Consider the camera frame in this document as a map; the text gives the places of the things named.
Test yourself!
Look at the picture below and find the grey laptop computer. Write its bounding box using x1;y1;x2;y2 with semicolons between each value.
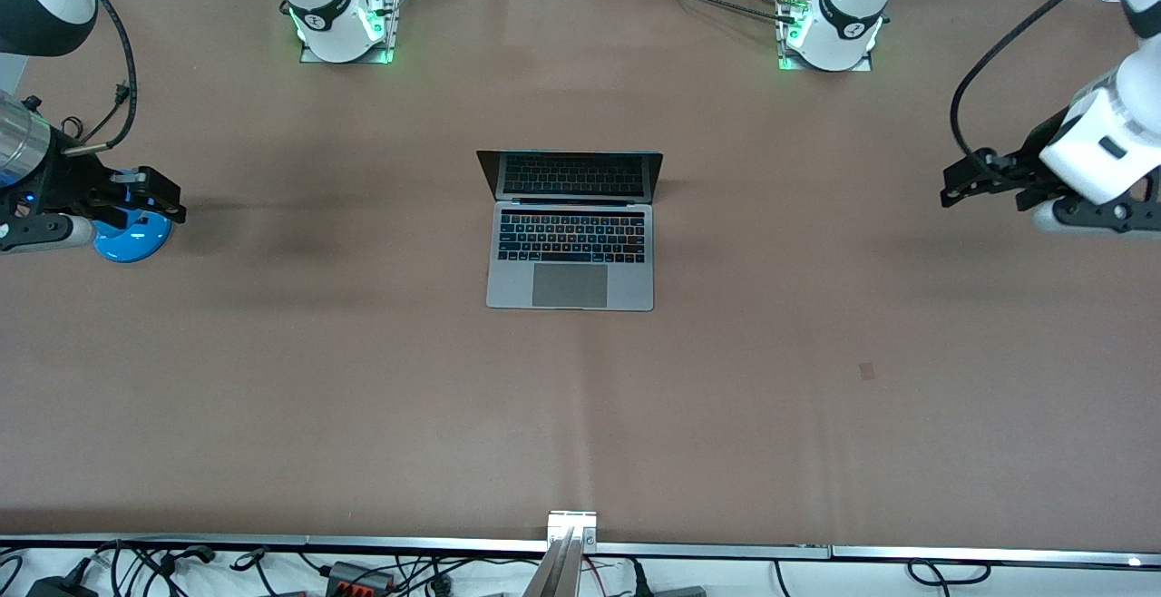
476;150;665;312

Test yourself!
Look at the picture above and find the blue desk lamp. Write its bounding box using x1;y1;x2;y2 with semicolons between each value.
93;205;173;264

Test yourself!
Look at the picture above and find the black power adapter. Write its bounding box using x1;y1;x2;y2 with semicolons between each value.
25;573;99;597

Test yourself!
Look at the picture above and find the black box with orange connectors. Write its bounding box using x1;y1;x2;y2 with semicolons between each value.
325;561;400;594

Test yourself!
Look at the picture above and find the brown table mat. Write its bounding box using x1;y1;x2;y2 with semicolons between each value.
0;0;1161;551

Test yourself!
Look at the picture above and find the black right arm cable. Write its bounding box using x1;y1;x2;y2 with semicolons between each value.
53;0;139;156

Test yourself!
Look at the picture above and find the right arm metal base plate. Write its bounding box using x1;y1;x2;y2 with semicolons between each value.
299;0;401;65

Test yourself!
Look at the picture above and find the aluminium table edge rail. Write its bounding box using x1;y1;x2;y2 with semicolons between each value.
0;533;1161;571

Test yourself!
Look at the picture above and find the black looped floor cable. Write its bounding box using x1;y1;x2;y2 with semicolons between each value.
907;558;991;585

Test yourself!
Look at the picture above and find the aluminium camera mount beam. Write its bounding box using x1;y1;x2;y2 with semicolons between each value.
521;510;600;597

